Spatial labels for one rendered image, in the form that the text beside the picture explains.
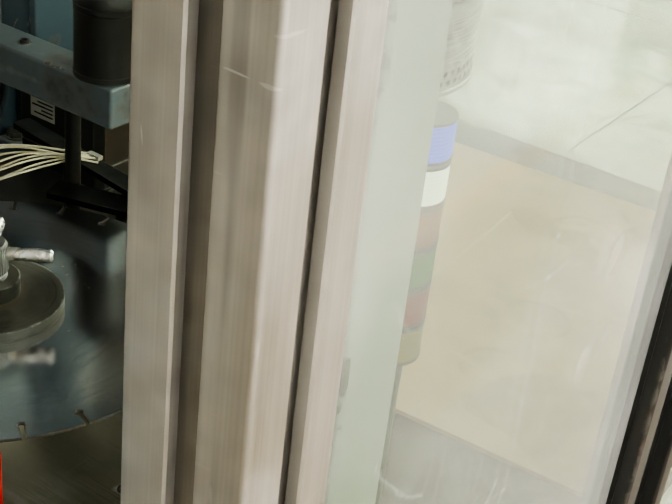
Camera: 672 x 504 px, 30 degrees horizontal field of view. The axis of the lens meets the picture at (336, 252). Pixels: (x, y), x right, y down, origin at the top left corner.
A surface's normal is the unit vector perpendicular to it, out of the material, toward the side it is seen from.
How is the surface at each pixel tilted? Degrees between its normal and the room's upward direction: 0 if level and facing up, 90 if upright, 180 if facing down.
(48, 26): 90
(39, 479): 0
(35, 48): 0
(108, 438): 0
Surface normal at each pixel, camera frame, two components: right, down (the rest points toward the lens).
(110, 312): 0.11, -0.86
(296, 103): 0.81, 0.36
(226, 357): -0.58, 0.36
